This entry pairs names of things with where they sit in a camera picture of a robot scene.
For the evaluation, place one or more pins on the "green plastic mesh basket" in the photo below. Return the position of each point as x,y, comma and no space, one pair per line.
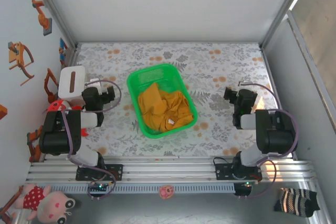
147,74

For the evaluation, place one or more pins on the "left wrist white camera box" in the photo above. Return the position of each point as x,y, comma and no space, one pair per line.
95,86

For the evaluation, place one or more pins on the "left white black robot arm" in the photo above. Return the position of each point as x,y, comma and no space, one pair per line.
52,140

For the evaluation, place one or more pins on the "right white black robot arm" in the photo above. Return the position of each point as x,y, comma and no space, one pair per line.
275,134

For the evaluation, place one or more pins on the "blue orange tower wall sticker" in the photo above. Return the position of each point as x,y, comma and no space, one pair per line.
62,51

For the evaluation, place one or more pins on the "aluminium frame post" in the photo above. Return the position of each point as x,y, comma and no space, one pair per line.
52,9
286,6

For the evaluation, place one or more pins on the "aluminium rail base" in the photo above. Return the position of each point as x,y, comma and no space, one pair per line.
168,171

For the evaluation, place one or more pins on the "black white striped sock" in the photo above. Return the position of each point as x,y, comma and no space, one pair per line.
296,203

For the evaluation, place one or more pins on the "orange claw machine wall sticker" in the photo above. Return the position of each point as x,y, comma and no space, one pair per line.
18,56

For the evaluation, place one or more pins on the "floral patterned table mat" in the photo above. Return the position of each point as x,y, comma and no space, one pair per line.
168,53

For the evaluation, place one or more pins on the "red plastic object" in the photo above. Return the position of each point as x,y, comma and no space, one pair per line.
55,106

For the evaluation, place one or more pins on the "mustard yellow printed t-shirt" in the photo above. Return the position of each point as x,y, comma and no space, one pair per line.
155,103

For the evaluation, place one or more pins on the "small pink round toy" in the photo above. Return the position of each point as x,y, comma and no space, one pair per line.
166,192

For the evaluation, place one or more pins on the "small circuit board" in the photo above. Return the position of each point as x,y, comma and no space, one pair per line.
98,187
248,183

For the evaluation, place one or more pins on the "white tissue box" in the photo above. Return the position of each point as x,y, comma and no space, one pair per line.
65,82

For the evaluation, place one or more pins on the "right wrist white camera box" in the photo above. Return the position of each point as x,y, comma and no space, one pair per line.
244,83

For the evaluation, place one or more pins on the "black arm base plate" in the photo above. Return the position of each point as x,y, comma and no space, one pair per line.
115,171
223,171

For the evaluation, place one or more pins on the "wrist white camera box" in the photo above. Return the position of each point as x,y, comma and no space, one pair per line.
244,83
95,86

